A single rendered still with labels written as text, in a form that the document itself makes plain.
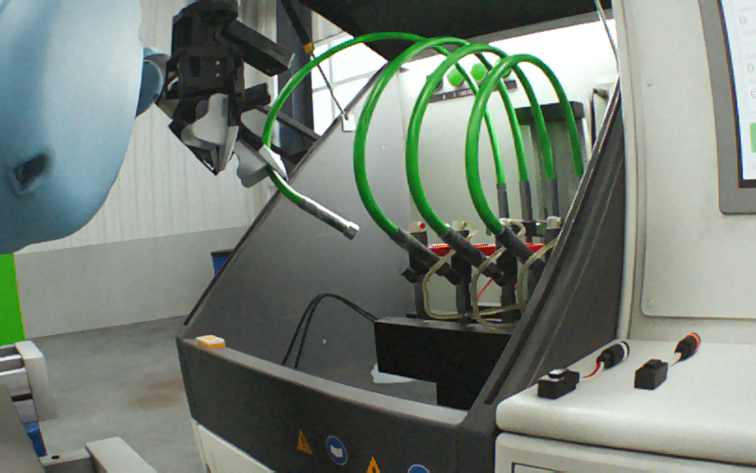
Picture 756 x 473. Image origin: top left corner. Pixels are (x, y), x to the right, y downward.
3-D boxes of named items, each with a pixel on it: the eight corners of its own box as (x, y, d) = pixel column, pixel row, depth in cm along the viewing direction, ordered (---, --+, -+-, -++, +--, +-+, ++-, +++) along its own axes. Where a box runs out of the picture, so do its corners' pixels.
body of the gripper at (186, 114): (219, 179, 95) (173, 136, 96) (255, 138, 97) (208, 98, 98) (210, 166, 88) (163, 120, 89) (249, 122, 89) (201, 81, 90)
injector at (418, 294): (401, 379, 91) (390, 234, 90) (426, 372, 94) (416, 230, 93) (415, 382, 89) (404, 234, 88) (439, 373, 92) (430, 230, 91)
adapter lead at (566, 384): (554, 401, 46) (555, 377, 45) (536, 397, 47) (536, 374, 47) (630, 360, 52) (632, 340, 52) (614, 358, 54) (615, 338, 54)
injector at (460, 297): (441, 387, 85) (431, 233, 84) (465, 377, 88) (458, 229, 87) (455, 389, 83) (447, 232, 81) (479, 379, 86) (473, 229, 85)
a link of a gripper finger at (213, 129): (187, 174, 68) (186, 98, 68) (229, 170, 72) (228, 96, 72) (197, 171, 66) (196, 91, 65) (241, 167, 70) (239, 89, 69)
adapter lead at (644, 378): (653, 391, 42) (655, 367, 42) (632, 389, 44) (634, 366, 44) (702, 351, 50) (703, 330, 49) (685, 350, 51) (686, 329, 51)
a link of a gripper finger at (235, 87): (215, 131, 71) (215, 65, 70) (227, 130, 72) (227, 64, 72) (232, 124, 67) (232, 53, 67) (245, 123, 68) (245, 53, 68)
